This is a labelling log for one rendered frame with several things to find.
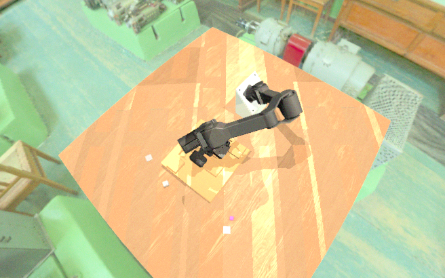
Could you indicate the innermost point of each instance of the white flat square tile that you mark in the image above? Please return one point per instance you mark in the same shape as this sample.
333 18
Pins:
148 157
227 229

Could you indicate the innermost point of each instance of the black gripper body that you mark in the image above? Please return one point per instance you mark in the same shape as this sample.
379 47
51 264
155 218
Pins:
198 157

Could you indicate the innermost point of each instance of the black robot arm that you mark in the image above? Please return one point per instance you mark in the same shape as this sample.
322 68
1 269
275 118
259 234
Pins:
214 136

